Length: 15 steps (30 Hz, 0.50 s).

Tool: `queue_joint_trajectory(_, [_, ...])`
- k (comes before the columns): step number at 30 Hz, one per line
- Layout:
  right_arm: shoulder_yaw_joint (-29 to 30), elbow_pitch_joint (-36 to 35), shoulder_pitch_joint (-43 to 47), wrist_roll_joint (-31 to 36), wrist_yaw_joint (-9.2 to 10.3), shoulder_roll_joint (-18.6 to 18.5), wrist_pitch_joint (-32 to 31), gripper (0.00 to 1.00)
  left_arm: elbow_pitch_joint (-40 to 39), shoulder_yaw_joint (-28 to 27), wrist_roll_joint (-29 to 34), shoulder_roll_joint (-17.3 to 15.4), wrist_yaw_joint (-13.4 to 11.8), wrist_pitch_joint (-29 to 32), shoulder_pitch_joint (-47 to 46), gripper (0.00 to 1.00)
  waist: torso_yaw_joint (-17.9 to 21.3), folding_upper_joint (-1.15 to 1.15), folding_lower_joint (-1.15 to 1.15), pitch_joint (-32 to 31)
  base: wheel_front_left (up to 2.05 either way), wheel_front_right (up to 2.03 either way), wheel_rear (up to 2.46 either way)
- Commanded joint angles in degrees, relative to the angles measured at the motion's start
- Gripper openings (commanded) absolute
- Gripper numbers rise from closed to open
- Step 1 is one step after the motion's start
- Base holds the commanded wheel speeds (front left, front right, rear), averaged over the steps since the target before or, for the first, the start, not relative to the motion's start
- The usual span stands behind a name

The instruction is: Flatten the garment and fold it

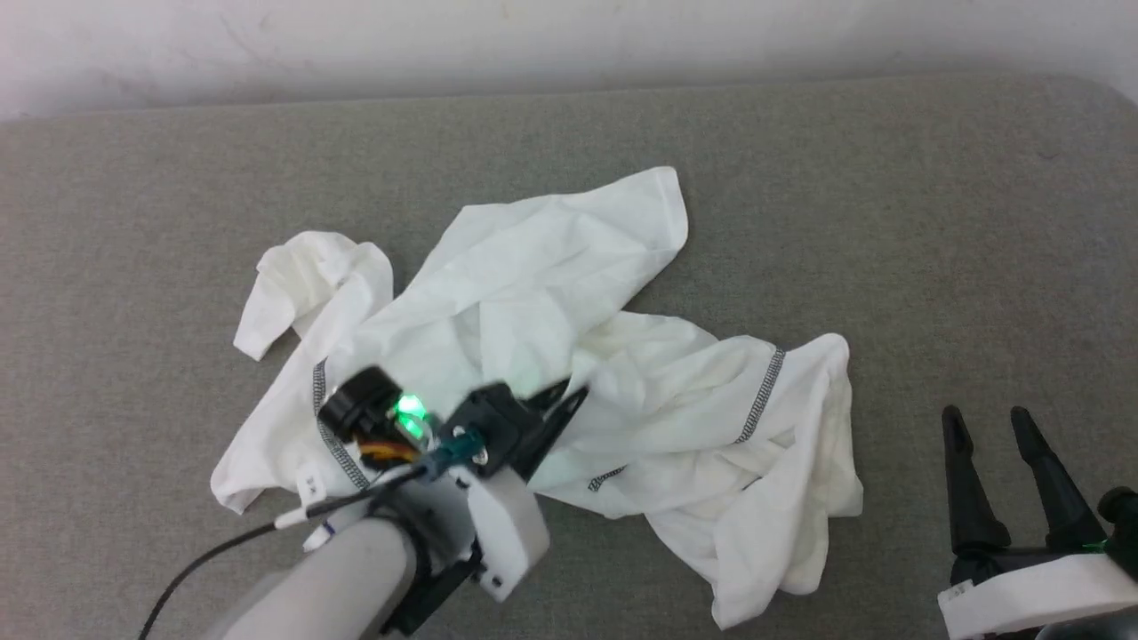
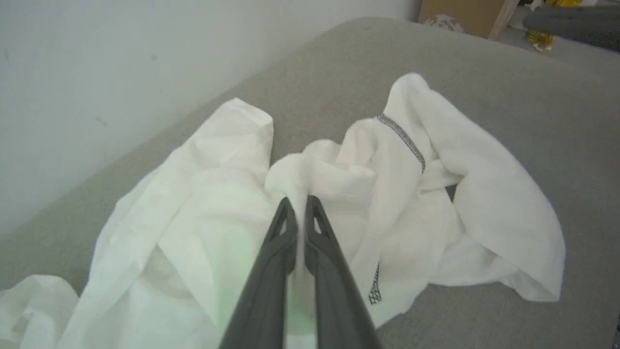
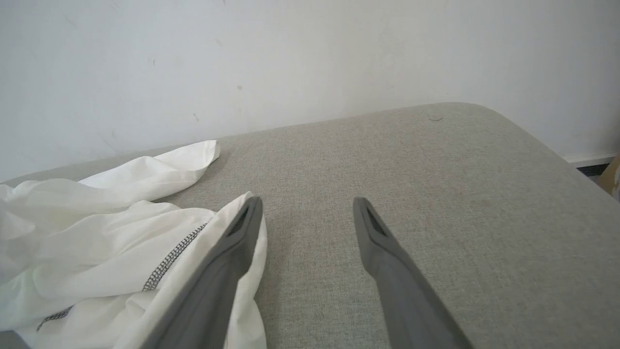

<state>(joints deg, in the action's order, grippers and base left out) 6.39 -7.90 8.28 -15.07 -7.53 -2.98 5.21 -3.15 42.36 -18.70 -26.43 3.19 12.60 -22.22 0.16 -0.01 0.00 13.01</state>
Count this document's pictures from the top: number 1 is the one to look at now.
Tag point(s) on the white shirt with black stitching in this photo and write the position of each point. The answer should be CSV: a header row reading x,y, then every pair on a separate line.
x,y
533,284

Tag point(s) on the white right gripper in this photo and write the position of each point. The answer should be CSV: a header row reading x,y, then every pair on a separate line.
x,y
1031,596

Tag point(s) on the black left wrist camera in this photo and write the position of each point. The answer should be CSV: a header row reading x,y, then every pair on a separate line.
x,y
493,418

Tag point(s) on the grey fabric sofa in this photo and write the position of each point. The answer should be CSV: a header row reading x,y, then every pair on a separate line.
x,y
889,222

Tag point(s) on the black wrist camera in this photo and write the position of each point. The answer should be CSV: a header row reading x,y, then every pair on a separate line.
x,y
1122,524
493,418

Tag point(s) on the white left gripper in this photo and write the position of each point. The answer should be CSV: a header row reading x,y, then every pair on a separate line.
x,y
507,533

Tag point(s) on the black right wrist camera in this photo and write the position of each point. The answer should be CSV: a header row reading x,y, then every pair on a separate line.
x,y
1122,524

